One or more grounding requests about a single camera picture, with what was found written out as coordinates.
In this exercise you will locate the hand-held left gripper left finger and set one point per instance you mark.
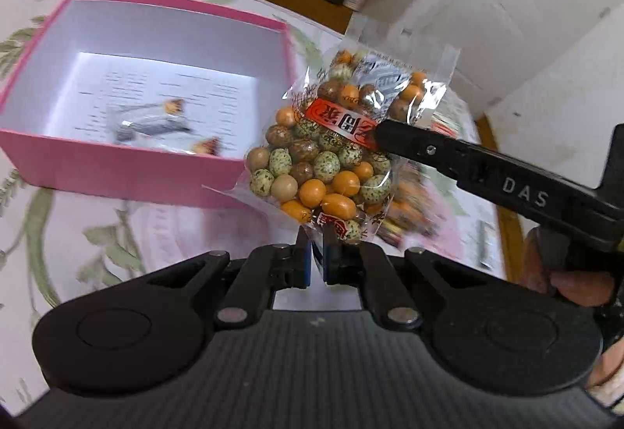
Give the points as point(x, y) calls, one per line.
point(303, 261)

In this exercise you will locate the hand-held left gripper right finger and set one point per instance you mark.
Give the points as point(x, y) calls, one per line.
point(332, 261)

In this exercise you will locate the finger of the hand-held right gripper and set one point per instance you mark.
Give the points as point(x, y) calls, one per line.
point(414, 144)

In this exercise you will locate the clear bag of coated nuts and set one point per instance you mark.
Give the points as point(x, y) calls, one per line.
point(317, 165)

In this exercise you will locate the small clear snack packet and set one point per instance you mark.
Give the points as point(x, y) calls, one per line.
point(151, 129)

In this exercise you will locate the pink cardboard box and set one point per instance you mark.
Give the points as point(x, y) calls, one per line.
point(122, 170)

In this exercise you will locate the person's right forearm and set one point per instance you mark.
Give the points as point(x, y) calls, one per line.
point(610, 370)

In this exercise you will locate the person's right hand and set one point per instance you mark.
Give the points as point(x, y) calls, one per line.
point(580, 288)

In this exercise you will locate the orange-print snack packet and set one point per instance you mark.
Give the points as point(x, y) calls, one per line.
point(414, 195)

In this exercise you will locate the white door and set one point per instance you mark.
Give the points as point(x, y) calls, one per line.
point(487, 19)

